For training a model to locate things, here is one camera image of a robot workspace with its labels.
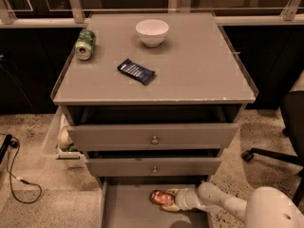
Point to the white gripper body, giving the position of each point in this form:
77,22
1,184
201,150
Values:
183,199

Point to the red coke can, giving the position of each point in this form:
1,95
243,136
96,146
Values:
160,197

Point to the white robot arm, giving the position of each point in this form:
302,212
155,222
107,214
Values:
266,208

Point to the grey bottom drawer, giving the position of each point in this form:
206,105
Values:
126,204

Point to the grey drawer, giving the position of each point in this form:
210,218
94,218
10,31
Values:
154,163
152,127
126,204

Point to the grey middle drawer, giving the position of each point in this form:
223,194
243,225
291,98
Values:
154,163

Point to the grey drawer cabinet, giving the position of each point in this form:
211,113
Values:
194,65

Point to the grey top drawer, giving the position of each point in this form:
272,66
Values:
152,127

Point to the green soda can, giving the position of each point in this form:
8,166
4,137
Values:
85,44

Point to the blue snack bar wrapper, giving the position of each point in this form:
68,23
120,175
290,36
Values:
136,72

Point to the white ceramic bowl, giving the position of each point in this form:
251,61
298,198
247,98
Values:
152,32

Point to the metal window railing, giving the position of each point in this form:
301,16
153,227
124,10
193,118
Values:
75,13

